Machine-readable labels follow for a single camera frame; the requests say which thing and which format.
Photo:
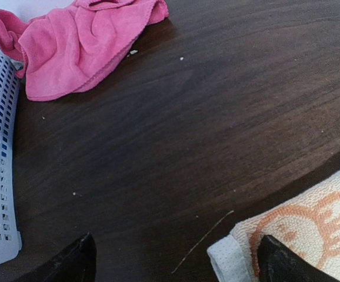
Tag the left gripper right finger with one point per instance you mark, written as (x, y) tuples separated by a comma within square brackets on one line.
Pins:
[(277, 263)]

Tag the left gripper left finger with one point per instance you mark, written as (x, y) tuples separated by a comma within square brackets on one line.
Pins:
[(76, 262)]

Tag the orange bunny pattern towel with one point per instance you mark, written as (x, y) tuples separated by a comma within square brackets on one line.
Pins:
[(308, 224)]

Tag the pink crumpled towel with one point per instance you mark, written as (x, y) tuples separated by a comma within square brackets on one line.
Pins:
[(72, 49)]

